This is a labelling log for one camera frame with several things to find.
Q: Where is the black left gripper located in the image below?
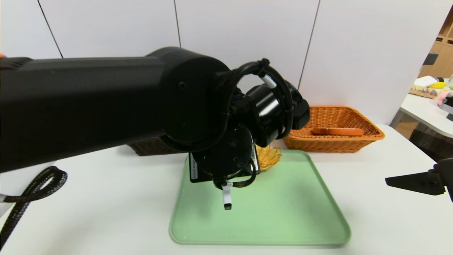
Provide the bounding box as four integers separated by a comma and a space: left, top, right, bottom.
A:
189, 144, 261, 183

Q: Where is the thick white marker pen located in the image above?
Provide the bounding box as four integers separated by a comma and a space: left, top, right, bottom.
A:
222, 181, 233, 211

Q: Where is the toy bread slice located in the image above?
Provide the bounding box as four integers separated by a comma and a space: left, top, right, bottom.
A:
311, 127, 365, 137

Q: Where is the dark brown wicker basket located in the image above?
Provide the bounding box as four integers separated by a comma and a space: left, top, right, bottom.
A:
127, 136, 182, 157

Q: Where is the small yellow wicker basket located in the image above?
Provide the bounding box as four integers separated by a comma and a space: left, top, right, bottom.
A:
256, 141, 282, 172

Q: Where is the orange wicker basket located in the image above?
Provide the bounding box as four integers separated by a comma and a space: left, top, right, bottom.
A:
283, 105, 385, 153

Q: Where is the light green plastic tray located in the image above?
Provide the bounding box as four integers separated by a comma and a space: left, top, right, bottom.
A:
169, 149, 351, 245

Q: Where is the white side table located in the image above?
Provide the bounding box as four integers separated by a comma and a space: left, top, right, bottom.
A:
399, 80, 453, 139

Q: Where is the brown egg tray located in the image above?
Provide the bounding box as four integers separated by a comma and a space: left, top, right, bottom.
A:
409, 86, 438, 100

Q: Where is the white box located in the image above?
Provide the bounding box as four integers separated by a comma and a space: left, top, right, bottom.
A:
413, 76, 438, 88

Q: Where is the pink plush toy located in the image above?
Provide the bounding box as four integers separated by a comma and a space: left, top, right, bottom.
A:
437, 90, 453, 107

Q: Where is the wooden shelf cabinet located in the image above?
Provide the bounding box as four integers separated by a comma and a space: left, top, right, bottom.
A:
418, 4, 453, 80

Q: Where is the black elbow cable loop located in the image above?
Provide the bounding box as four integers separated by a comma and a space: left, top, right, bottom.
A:
0, 166, 68, 249

